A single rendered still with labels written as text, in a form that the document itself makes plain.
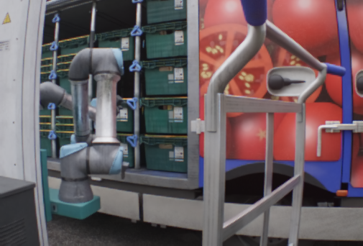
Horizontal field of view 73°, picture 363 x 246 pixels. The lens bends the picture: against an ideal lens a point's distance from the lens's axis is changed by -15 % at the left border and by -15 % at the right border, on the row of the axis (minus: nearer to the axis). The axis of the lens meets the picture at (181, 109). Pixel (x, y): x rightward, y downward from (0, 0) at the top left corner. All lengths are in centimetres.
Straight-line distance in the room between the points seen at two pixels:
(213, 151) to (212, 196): 7
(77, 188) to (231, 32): 123
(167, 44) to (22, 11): 119
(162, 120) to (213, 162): 160
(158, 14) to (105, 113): 120
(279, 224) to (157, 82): 128
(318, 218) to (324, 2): 128
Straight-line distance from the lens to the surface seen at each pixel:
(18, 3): 127
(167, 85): 204
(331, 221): 182
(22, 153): 115
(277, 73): 171
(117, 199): 214
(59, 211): 122
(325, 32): 175
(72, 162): 115
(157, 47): 212
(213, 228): 49
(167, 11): 216
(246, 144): 170
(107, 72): 119
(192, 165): 181
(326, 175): 173
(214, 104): 45
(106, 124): 116
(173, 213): 195
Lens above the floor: 107
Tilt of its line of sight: 1 degrees up
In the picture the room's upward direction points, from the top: straight up
